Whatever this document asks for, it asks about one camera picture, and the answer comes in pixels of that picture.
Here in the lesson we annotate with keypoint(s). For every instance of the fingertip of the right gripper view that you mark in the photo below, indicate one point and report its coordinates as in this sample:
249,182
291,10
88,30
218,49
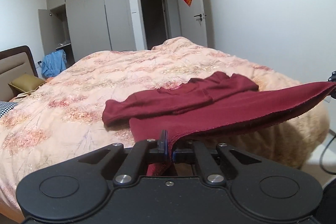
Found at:
332,79

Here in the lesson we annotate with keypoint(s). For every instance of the brown beige headboard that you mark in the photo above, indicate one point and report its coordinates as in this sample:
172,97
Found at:
14,63

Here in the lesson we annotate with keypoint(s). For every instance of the white bedroom door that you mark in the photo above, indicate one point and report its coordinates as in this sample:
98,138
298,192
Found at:
190,28

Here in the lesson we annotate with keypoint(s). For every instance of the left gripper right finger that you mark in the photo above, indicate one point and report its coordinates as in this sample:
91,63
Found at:
224,165

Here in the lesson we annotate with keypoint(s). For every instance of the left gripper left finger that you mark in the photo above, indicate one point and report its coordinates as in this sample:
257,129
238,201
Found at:
124,166

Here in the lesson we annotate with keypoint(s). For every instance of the blue clothing pile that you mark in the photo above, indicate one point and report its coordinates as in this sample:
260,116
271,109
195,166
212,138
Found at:
53,64

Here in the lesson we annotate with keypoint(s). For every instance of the pink floral bed quilt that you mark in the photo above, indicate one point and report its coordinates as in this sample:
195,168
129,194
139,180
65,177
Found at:
63,118

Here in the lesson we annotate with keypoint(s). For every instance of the houndstooth checked pillow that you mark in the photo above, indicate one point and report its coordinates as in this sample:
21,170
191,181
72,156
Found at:
5,107

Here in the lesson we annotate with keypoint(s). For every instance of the grey built-in wardrobe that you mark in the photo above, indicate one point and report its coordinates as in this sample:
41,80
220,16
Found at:
82,27

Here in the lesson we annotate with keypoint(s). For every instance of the olive yellow pillow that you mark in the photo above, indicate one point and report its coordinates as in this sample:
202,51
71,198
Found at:
26,83

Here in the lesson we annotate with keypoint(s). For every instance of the dark red shirt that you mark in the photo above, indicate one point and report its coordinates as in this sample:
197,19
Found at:
219,104

